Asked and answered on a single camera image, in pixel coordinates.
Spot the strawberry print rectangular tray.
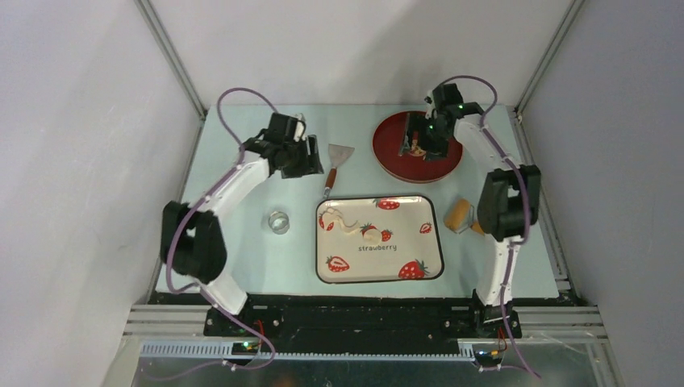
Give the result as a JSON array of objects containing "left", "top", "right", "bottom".
[{"left": 315, "top": 195, "right": 444, "bottom": 285}]

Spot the wooden dough roller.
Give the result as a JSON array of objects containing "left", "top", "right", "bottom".
[{"left": 444, "top": 198, "right": 485, "bottom": 235}]

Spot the round metal cutter ring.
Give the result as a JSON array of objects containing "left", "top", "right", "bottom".
[{"left": 267, "top": 211, "right": 291, "bottom": 236}]

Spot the round cut dough wrapper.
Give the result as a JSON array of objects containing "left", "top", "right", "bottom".
[{"left": 363, "top": 228, "right": 382, "bottom": 243}]

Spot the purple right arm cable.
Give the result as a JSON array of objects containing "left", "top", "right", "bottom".
[{"left": 435, "top": 75, "right": 542, "bottom": 381}]

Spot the round red lacquer tray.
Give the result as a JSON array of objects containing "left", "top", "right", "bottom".
[{"left": 372, "top": 110, "right": 464, "bottom": 184}]

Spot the metal scraper wooden handle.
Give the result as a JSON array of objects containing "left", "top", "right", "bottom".
[{"left": 323, "top": 144, "right": 355, "bottom": 199}]

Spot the white dough piece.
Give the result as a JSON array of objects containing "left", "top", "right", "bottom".
[{"left": 318, "top": 207, "right": 361, "bottom": 235}]

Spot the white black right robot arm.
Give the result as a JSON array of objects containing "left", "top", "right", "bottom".
[{"left": 398, "top": 77, "right": 541, "bottom": 337}]

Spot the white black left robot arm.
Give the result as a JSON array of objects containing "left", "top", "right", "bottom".
[{"left": 161, "top": 113, "right": 323, "bottom": 336}]

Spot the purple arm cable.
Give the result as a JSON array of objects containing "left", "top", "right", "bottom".
[
  {"left": 136, "top": 87, "right": 280, "bottom": 383},
  {"left": 435, "top": 75, "right": 542, "bottom": 381}
]

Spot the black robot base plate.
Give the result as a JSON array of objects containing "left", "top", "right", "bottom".
[{"left": 203, "top": 294, "right": 522, "bottom": 356}]

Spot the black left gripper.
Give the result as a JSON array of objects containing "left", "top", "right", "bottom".
[{"left": 281, "top": 135, "right": 323, "bottom": 179}]

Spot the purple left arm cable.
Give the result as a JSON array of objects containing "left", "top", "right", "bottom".
[{"left": 136, "top": 87, "right": 280, "bottom": 383}]

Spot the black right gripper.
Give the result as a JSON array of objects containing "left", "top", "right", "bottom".
[{"left": 398, "top": 112, "right": 450, "bottom": 162}]

